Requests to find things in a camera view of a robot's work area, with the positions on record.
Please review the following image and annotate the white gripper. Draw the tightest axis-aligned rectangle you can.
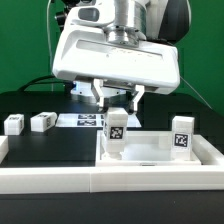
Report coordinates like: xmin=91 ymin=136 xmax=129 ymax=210
xmin=53 ymin=25 xmax=180 ymax=113

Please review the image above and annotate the white square table top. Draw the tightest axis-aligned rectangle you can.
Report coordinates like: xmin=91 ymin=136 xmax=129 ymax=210
xmin=95 ymin=129 xmax=224 ymax=168

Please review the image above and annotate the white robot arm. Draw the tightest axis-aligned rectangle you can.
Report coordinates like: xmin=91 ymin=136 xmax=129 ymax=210
xmin=52 ymin=0 xmax=191 ymax=112

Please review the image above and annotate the white sheet with fiducial markers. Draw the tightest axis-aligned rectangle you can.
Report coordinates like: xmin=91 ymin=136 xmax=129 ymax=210
xmin=55 ymin=113 xmax=142 ymax=129

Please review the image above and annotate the black cable bundle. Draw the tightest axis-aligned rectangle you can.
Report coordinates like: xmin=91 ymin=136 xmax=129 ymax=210
xmin=16 ymin=74 xmax=74 ymax=92

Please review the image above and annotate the white thin cable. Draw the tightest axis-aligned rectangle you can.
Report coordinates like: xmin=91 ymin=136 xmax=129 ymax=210
xmin=46 ymin=0 xmax=56 ymax=92

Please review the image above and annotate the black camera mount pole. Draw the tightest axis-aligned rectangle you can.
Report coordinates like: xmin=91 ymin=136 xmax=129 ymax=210
xmin=55 ymin=0 xmax=80 ymax=31

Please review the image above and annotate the white workspace frame wall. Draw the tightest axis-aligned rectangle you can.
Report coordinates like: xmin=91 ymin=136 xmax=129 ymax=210
xmin=0 ymin=135 xmax=224 ymax=194

